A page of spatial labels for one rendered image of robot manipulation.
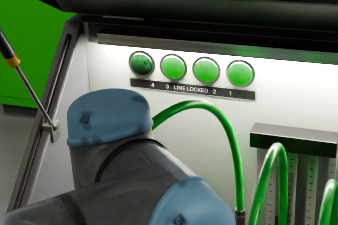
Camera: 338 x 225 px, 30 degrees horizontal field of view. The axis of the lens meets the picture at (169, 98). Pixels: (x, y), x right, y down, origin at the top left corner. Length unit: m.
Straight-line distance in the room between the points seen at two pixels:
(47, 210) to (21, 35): 3.45
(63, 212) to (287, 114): 0.69
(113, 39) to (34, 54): 2.80
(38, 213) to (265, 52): 0.64
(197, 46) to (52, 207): 0.63
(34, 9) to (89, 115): 3.25
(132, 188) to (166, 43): 0.62
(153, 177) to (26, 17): 3.37
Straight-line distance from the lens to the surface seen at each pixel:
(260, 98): 1.09
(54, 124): 1.08
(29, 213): 0.45
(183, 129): 1.16
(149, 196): 0.46
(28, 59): 3.92
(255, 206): 0.79
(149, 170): 0.49
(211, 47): 1.04
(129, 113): 0.53
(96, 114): 0.53
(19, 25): 3.86
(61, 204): 0.46
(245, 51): 1.03
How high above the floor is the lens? 1.80
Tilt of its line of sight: 25 degrees down
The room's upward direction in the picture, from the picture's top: 3 degrees counter-clockwise
